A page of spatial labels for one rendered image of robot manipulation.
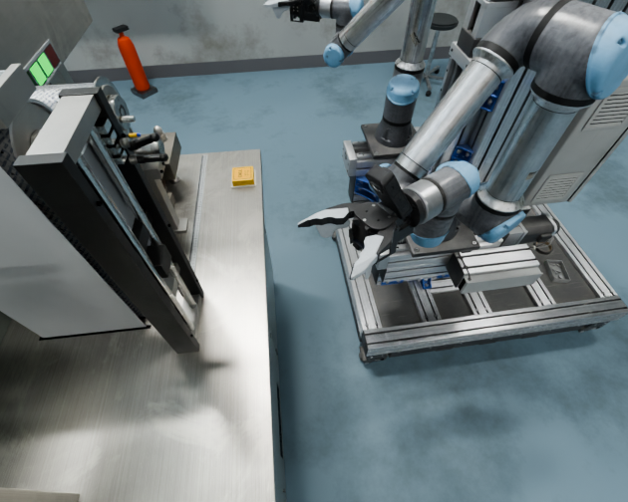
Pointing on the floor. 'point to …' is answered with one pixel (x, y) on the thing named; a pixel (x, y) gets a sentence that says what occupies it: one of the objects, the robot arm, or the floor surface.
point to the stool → (436, 44)
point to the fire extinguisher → (134, 65)
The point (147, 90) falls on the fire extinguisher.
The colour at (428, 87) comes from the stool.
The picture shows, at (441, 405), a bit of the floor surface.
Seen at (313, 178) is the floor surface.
